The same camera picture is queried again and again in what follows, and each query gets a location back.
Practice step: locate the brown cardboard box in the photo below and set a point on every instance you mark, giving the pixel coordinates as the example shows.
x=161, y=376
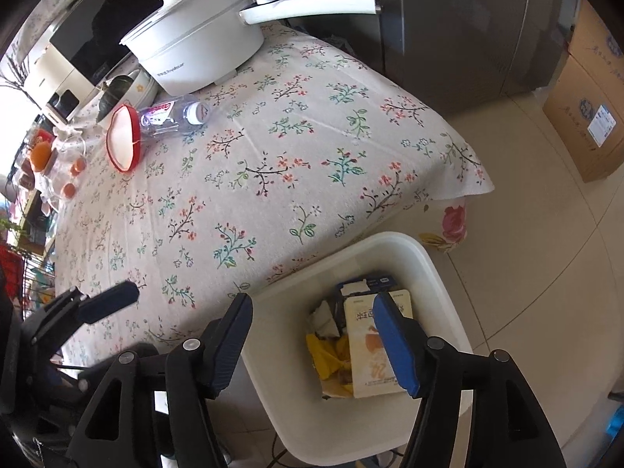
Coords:
x=585, y=83

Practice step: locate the clear plastic bottle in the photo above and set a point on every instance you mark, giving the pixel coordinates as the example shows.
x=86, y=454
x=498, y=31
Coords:
x=165, y=117

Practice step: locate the red paper bowl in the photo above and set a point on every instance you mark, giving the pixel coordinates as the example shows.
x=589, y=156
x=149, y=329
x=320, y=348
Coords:
x=122, y=136

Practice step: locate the large orange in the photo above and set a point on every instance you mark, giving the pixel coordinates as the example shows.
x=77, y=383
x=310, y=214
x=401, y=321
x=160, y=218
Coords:
x=40, y=155

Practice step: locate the cream bread snack bag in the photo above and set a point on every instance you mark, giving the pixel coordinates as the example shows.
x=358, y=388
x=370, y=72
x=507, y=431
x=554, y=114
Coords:
x=363, y=351

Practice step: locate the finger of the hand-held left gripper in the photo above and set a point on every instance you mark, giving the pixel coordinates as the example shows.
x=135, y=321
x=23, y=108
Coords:
x=109, y=300

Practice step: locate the dark green squash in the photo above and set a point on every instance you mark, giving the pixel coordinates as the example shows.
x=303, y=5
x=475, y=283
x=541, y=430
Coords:
x=109, y=97

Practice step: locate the white countertop appliance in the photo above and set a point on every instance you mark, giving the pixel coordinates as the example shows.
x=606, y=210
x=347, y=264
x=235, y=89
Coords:
x=44, y=78

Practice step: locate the white flower print bowl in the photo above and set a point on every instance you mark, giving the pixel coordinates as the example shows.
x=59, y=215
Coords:
x=141, y=87

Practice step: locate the floral tablecloth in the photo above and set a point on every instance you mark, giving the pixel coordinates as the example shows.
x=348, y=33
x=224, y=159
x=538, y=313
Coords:
x=292, y=131

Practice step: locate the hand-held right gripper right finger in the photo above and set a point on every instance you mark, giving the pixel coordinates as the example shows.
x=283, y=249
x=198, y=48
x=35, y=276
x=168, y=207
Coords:
x=395, y=341

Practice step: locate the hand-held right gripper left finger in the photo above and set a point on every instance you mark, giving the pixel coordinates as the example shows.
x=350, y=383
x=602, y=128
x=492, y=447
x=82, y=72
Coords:
x=229, y=341

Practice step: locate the white tissue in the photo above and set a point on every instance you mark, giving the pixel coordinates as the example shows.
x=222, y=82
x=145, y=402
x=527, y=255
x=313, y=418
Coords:
x=324, y=319

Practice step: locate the white plastic bin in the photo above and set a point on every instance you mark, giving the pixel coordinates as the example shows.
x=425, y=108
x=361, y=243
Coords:
x=292, y=375

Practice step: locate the yellow foil wrapper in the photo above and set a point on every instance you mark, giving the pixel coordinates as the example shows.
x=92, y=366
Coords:
x=326, y=356

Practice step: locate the torn blue cardboard box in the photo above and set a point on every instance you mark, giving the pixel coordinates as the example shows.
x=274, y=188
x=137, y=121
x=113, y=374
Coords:
x=380, y=282

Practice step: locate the small orange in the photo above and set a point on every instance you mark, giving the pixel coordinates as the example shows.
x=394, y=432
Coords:
x=78, y=167
x=69, y=189

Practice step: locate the black microwave oven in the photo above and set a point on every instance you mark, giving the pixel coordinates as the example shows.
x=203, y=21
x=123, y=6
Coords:
x=97, y=34

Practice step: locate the white electric pot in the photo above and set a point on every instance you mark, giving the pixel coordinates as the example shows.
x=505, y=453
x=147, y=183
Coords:
x=195, y=44

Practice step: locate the grey refrigerator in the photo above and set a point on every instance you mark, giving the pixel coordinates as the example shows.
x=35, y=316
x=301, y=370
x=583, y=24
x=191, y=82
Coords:
x=463, y=34

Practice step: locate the rose print cloth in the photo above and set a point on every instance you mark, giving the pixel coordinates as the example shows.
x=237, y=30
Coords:
x=451, y=224

